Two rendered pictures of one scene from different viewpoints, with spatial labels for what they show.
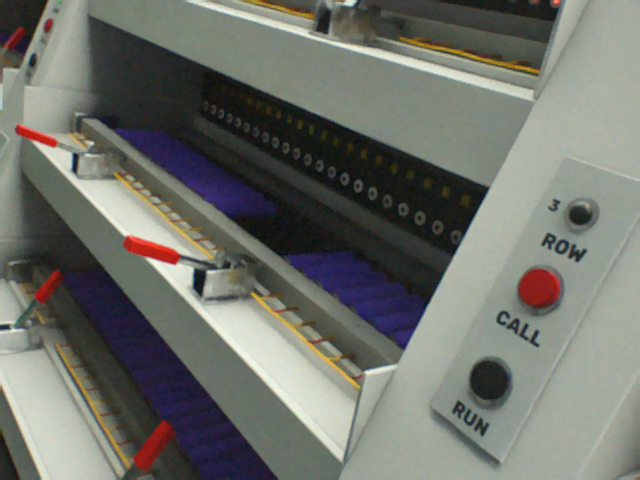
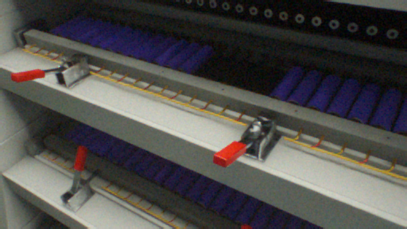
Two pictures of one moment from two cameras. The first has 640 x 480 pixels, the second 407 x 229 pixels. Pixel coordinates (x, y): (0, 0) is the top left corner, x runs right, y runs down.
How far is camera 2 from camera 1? 0.26 m
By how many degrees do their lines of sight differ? 23
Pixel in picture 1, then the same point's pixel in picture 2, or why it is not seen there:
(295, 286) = (317, 122)
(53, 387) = (125, 216)
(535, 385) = not seen: outside the picture
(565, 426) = not seen: outside the picture
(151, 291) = (200, 159)
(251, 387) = (348, 213)
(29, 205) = (17, 106)
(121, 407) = (179, 211)
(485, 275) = not seen: outside the picture
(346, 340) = (385, 151)
